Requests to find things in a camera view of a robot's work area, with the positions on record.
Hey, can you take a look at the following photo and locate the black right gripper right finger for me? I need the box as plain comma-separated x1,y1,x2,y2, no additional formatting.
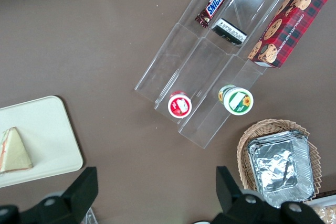
212,165,267,224

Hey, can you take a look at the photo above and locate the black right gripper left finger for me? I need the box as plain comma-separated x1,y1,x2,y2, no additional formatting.
19,166,99,224

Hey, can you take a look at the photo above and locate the triangular sandwich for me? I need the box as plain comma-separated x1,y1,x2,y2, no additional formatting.
0,126,34,176

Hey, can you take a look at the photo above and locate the light wicker basket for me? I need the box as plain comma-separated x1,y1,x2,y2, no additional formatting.
237,119,320,201

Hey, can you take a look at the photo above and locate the aluminium foil tray stack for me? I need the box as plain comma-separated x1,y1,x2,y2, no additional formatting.
246,129,316,209

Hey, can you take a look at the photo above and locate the beige plastic tray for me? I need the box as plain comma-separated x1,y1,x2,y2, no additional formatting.
0,95,84,188

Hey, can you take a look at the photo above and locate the clear bag of crackers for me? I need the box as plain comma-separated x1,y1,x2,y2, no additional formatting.
313,205,336,224

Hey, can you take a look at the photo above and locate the white rectangular snack bin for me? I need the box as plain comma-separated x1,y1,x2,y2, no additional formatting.
301,196,336,224

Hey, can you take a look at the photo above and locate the green lid yogurt cup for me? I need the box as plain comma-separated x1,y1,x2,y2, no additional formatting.
218,84,254,116

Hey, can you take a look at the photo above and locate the red lid yogurt cup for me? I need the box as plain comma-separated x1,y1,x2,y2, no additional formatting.
167,90,192,118

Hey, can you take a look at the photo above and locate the clear acrylic step stand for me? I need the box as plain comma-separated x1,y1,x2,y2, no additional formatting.
174,0,302,51
134,23,266,149

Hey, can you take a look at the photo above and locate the small black box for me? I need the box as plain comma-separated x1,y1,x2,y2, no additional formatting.
211,18,248,46

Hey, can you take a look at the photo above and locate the red tartan cookie box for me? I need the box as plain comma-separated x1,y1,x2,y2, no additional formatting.
247,0,336,69

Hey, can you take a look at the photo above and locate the snickers chocolate bar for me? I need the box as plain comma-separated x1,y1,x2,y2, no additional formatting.
194,0,238,29

